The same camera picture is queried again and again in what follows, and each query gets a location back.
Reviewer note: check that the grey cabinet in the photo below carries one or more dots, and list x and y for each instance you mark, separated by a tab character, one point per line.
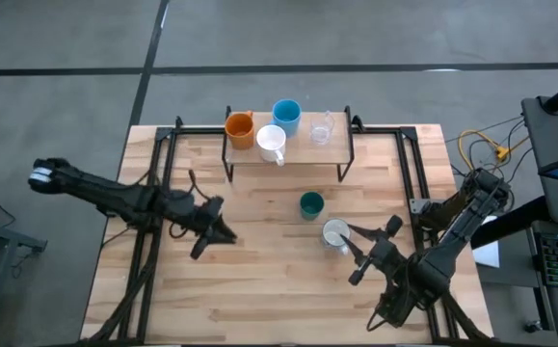
555	130

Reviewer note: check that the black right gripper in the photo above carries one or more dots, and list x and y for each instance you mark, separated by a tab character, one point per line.
387	255

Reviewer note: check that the black metal table frame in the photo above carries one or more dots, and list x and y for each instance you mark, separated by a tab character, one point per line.
196	130

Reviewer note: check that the dark green cup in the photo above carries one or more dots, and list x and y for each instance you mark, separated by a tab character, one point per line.
311	205

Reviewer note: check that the white paper sheet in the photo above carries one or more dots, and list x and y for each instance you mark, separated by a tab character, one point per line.
489	253

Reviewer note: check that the light blue faceted mug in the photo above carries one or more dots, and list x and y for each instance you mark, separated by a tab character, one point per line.
286	115

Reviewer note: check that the white ribbed mug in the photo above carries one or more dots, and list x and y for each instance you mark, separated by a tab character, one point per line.
271	142

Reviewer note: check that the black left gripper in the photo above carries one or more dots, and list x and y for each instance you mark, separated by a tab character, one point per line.
196	212

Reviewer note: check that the clear glass cup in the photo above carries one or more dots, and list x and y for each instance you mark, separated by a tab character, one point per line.
321	130

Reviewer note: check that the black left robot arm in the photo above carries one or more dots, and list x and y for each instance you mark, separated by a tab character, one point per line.
110	195

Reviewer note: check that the wooden shelf black metal legs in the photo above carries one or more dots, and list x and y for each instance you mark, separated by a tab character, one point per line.
302	152

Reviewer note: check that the dark grey desk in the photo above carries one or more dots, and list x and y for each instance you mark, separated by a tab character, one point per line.
510	274

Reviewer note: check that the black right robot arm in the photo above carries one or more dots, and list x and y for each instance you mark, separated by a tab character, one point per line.
457	231

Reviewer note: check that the orange mug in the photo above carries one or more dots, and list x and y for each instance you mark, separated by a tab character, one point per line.
240	131

